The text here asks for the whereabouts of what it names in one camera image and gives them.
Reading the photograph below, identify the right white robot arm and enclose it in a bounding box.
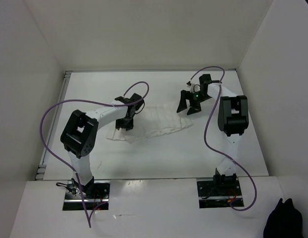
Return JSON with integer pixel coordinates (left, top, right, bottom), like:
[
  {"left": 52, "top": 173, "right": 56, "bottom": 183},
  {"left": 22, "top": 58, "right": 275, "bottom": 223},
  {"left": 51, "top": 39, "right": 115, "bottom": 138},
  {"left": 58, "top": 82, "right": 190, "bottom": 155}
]
[{"left": 177, "top": 74, "right": 249, "bottom": 195}]

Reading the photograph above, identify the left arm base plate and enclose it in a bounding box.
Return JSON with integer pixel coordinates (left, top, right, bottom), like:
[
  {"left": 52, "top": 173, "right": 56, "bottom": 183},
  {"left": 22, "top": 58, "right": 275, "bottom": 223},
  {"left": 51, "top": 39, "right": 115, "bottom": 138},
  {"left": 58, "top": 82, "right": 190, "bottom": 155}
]
[{"left": 56, "top": 180, "right": 110, "bottom": 211}]

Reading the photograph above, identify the aluminium table frame rail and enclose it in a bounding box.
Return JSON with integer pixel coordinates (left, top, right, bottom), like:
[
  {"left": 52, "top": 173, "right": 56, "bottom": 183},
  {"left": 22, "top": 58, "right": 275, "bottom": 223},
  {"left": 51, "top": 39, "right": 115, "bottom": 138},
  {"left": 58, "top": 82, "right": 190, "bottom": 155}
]
[{"left": 34, "top": 70, "right": 72, "bottom": 180}]

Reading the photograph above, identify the white pleated skirt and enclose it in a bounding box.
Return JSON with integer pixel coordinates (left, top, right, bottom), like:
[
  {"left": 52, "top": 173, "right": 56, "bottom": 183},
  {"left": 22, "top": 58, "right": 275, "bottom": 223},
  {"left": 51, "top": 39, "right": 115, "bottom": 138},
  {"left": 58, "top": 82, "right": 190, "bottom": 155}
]
[{"left": 106, "top": 102, "right": 193, "bottom": 143}]

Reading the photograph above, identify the black cloth bag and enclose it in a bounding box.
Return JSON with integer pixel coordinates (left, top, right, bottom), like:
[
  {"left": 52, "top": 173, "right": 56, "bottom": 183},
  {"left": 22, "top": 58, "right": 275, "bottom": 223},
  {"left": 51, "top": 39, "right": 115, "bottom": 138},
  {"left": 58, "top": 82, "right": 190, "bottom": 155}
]
[{"left": 263, "top": 198, "right": 304, "bottom": 238}]

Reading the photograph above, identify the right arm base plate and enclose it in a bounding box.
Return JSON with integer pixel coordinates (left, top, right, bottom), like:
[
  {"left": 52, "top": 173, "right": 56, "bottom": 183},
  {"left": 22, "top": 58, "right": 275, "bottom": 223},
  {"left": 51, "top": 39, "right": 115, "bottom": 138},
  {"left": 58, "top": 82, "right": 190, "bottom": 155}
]
[{"left": 196, "top": 179, "right": 244, "bottom": 209}]

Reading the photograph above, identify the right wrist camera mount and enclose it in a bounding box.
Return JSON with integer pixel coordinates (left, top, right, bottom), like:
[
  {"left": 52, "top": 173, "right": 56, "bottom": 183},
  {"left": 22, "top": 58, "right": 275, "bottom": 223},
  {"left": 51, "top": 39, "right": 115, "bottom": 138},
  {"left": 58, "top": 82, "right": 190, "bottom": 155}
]
[{"left": 186, "top": 81, "right": 200, "bottom": 93}]

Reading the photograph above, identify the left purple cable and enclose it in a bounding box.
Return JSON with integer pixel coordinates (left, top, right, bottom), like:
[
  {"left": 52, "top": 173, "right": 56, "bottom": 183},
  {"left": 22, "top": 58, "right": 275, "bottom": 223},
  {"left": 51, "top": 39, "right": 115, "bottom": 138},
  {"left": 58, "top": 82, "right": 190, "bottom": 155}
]
[{"left": 41, "top": 81, "right": 151, "bottom": 228}]

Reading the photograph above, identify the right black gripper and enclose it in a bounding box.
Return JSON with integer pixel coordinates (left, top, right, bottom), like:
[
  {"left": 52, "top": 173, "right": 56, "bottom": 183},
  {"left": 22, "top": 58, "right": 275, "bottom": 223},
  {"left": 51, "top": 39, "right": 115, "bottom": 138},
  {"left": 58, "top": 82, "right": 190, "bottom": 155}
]
[{"left": 177, "top": 90, "right": 211, "bottom": 116}]

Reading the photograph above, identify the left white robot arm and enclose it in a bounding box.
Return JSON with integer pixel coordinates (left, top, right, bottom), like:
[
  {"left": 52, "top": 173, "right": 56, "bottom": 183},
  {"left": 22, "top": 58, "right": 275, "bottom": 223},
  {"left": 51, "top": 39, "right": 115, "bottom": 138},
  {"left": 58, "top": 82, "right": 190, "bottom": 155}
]
[{"left": 61, "top": 93, "right": 144, "bottom": 198}]

